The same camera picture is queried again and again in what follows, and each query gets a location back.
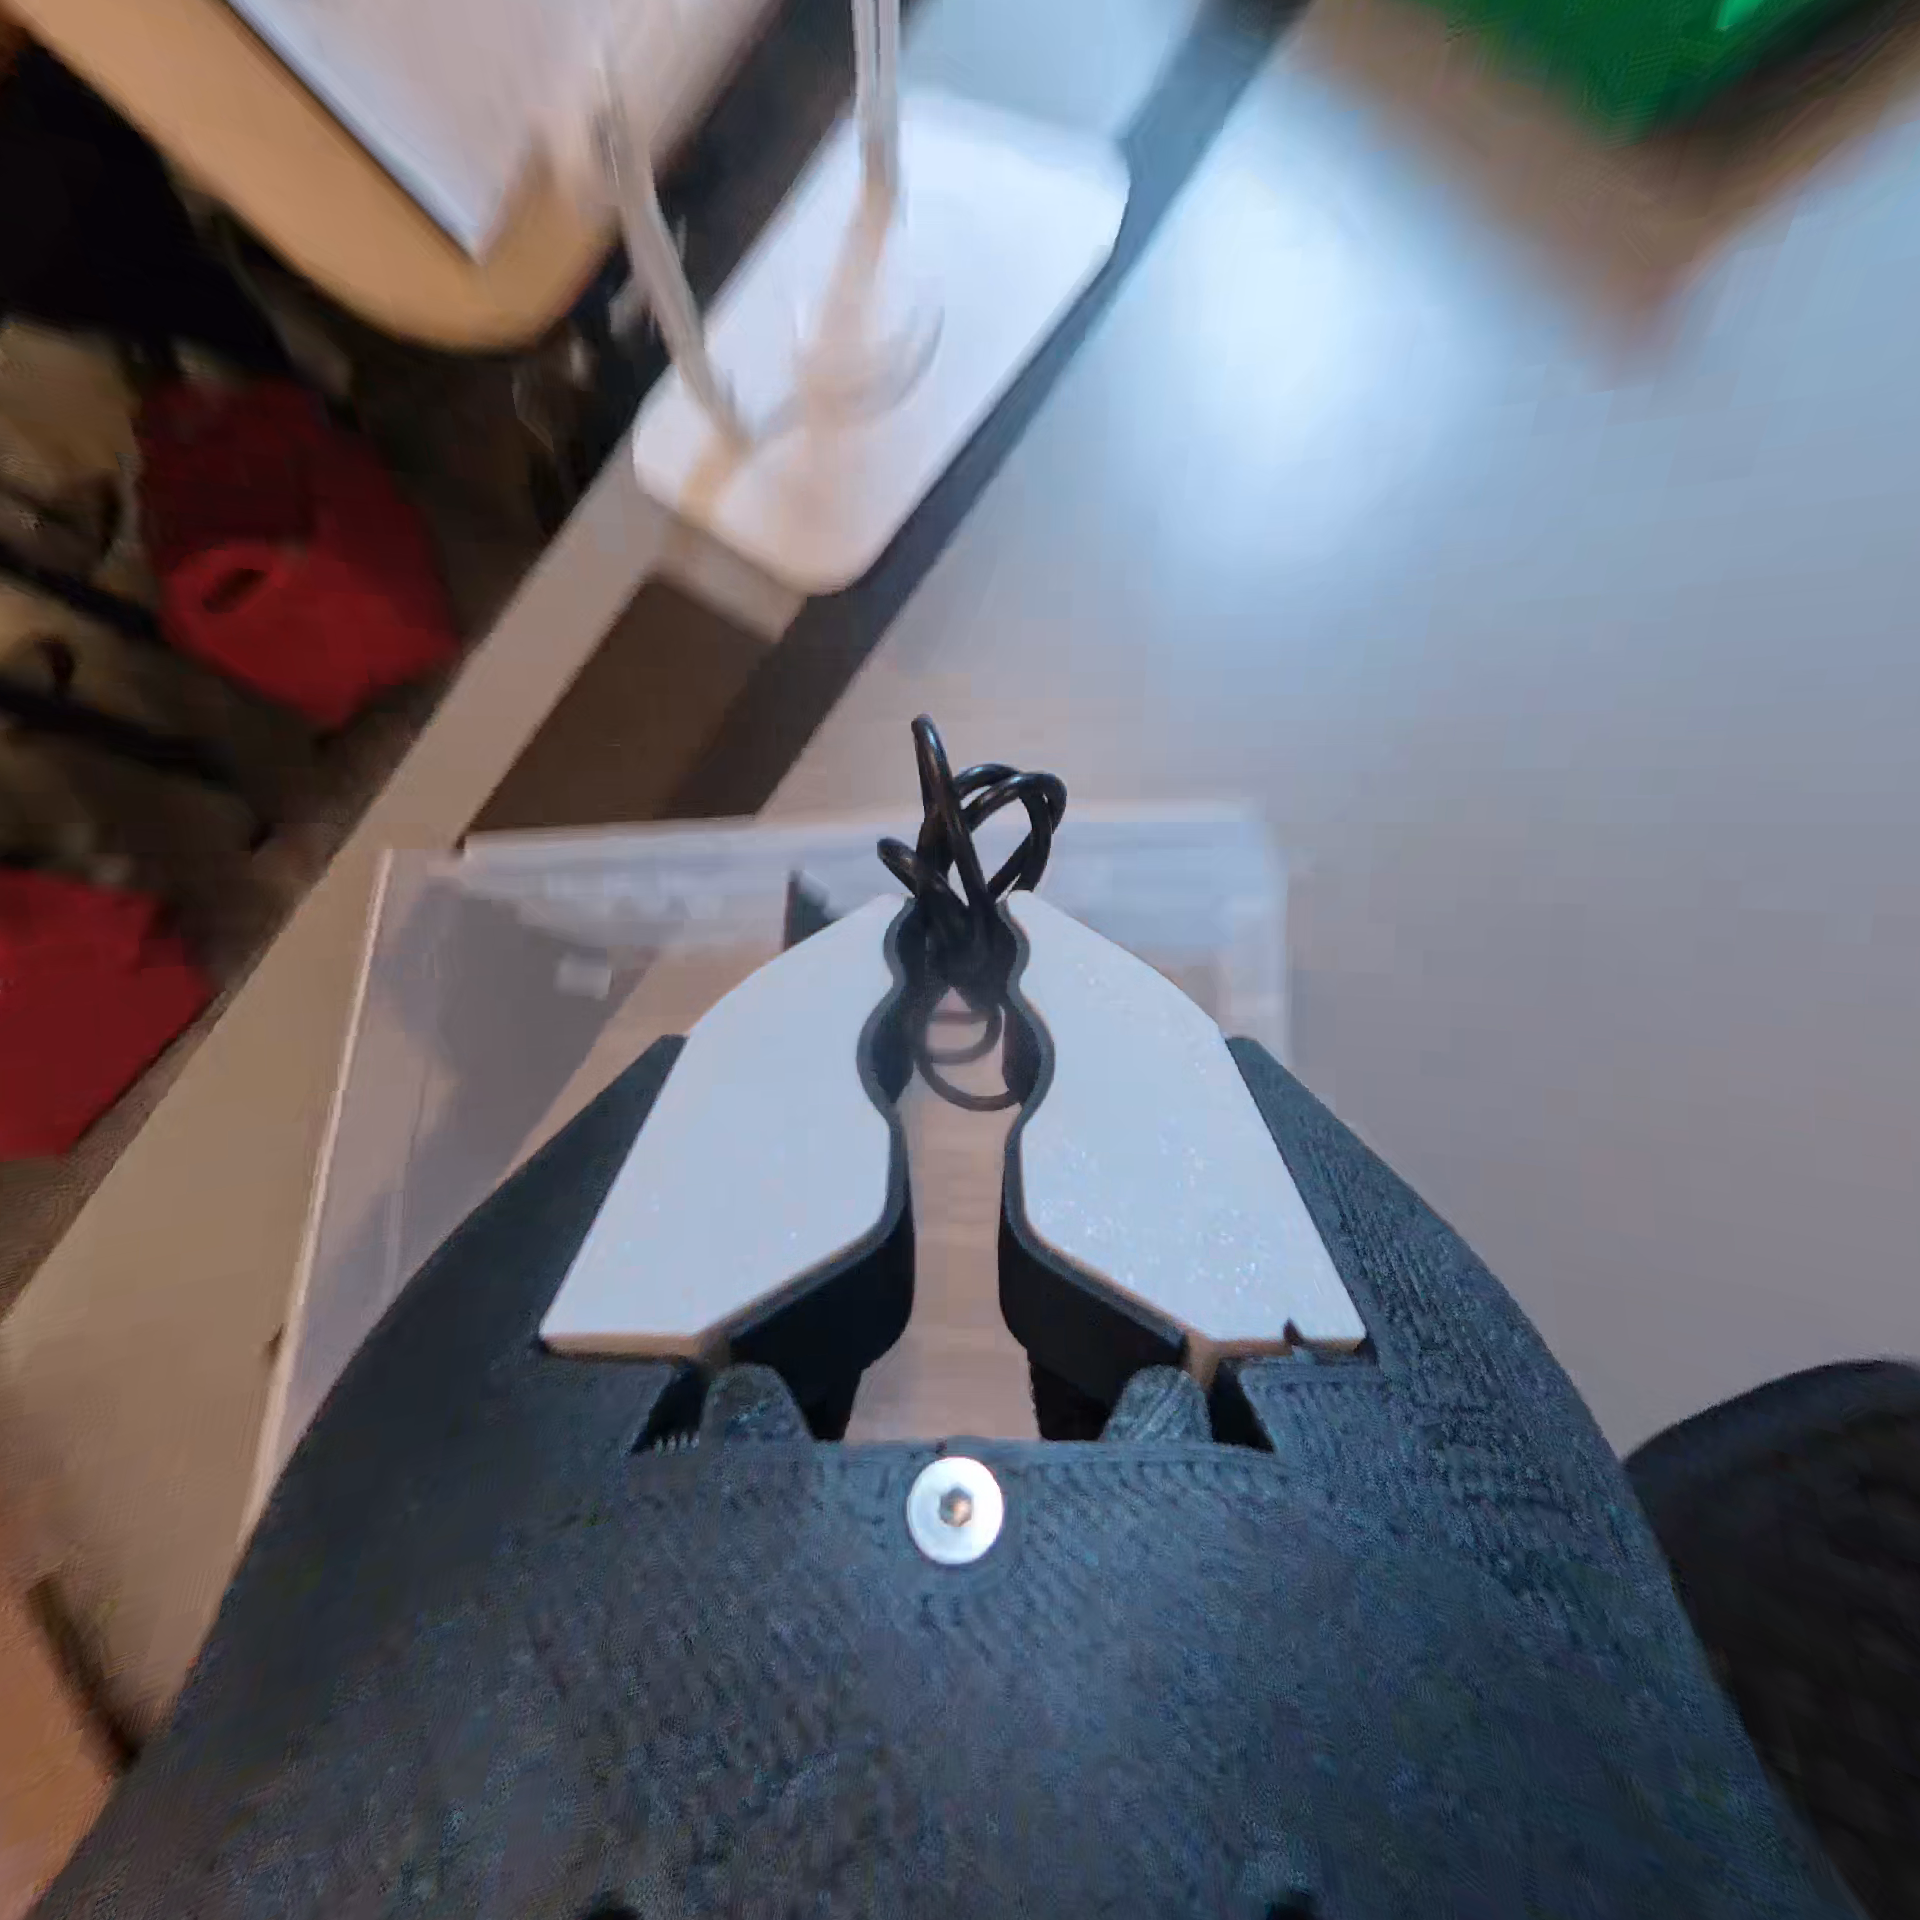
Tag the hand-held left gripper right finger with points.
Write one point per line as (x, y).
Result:
(1186, 1171)

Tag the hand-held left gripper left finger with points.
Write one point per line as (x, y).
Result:
(734, 1171)

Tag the clear plastic storage box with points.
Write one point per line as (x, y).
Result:
(494, 1020)

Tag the green plastic bin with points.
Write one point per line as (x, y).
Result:
(1652, 59)

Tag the red bag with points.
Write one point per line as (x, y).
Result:
(91, 1020)
(301, 569)

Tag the white document stand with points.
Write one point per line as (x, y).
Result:
(974, 224)

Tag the printed instruction sheet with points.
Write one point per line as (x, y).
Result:
(451, 90)

